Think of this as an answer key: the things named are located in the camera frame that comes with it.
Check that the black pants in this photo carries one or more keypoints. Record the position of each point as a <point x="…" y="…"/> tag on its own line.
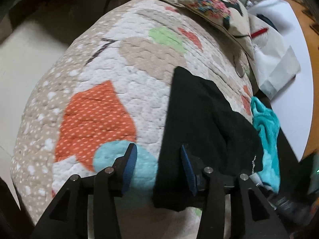
<point x="200" y="116"/>

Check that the teal fleece blanket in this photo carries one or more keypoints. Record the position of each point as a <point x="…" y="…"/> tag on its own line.
<point x="267" y="124"/>

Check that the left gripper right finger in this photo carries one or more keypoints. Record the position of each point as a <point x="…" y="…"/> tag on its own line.
<point x="232" y="204"/>

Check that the heart pattern quilt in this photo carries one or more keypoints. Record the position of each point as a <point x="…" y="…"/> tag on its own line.
<point x="111" y="88"/>

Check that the white paper shopping bag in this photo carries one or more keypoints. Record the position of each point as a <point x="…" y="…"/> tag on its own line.
<point x="275" y="63"/>

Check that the floral lady print pillow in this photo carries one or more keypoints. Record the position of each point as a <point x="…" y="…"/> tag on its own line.
<point x="229" y="16"/>

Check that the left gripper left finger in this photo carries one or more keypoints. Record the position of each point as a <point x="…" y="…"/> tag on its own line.
<point x="67" y="214"/>

